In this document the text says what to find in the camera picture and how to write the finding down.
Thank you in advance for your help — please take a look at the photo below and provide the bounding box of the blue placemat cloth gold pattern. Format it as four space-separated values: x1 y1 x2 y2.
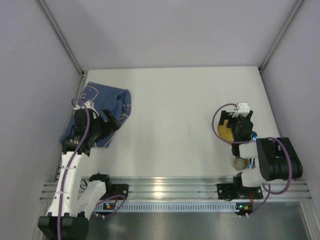
60 81 132 154

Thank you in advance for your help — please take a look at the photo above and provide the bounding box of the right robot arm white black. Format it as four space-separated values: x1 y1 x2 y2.
227 111 303 198

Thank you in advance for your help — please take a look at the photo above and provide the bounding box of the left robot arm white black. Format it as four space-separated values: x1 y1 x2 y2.
37 106 122 240

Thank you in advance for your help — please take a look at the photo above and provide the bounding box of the yellow woven round coaster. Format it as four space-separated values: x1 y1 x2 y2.
217 120 234 145

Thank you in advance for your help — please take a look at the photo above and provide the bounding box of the small beige round cup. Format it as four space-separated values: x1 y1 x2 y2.
232 157 250 172

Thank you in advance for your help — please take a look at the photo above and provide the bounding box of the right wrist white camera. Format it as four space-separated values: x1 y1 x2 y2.
232 102 250 118

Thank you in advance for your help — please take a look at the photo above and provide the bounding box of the wrist white camera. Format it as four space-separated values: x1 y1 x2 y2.
73 100 99 119
232 102 250 118

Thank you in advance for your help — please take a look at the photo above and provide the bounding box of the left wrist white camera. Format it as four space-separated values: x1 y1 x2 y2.
73 100 99 119

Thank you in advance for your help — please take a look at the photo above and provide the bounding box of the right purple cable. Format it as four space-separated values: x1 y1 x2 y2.
211 102 294 213

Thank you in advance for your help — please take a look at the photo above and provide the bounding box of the purple cable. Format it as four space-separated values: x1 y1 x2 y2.
211 102 294 213
56 97 126 240

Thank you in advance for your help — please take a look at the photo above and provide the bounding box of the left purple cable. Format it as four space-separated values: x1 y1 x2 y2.
56 97 126 240

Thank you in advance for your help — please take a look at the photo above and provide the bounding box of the blue handled cutlery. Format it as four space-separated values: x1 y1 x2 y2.
249 131 258 169

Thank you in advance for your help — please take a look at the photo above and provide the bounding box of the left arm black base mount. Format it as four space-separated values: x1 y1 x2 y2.
110 183 129 199

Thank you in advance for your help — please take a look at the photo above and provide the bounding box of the aluminium rail base frame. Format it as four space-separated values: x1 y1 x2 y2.
39 177 312 202

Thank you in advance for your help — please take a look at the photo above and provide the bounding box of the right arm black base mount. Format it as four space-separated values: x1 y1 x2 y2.
216 183 264 201

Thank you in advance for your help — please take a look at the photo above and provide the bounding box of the white perforated cable duct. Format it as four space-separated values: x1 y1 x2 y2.
94 201 252 214

